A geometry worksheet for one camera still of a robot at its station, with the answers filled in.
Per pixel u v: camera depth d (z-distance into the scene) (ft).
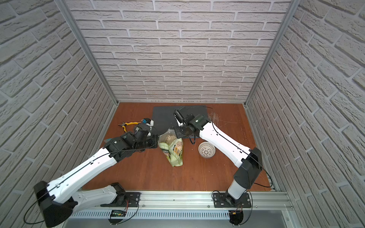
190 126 1.72
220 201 2.39
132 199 2.43
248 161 1.38
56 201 1.26
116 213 2.37
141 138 1.82
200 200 4.94
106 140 3.20
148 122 2.15
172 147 2.48
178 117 1.92
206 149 2.98
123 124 3.39
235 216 2.29
